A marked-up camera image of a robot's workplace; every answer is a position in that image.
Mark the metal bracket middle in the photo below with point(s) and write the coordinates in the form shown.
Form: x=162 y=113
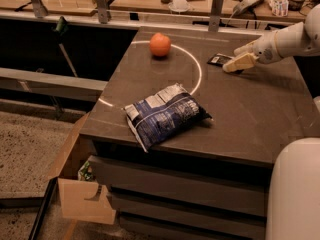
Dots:
x=103 y=11

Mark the cardboard box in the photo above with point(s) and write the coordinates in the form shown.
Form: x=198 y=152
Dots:
x=80 y=200

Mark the grey drawer cabinet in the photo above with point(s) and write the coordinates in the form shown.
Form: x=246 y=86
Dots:
x=209 y=182

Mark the orange fruit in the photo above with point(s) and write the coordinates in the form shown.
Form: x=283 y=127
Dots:
x=160 y=45

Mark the black mesh cup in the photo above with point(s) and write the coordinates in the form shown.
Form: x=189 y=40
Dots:
x=295 y=5

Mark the metal bracket right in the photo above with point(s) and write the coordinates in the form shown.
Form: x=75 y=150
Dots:
x=214 y=19

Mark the metal bracket left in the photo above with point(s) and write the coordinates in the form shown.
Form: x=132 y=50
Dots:
x=39 y=9

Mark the white bowl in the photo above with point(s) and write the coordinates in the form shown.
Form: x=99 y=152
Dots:
x=179 y=6

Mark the metal bracket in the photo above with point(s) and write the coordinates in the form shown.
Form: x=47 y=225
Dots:
x=103 y=11
x=214 y=19
x=39 y=9

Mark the black rxbar chocolate wrapper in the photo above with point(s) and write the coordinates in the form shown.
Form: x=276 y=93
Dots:
x=219 y=59

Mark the blue chip bag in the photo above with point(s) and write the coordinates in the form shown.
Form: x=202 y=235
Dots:
x=162 y=115

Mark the grey handheld device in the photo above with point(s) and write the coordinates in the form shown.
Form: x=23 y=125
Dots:
x=244 y=5

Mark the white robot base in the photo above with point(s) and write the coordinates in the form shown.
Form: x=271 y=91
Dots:
x=294 y=195

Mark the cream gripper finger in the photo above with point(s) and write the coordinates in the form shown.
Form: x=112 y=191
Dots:
x=240 y=62
x=245 y=49

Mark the colourful snack packet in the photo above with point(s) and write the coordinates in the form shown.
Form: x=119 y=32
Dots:
x=279 y=7

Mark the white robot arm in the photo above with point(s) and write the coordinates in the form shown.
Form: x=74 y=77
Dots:
x=300 y=39

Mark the green snack bag in box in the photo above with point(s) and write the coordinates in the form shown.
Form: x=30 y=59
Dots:
x=85 y=172

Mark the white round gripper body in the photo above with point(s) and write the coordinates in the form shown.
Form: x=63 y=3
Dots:
x=266 y=49

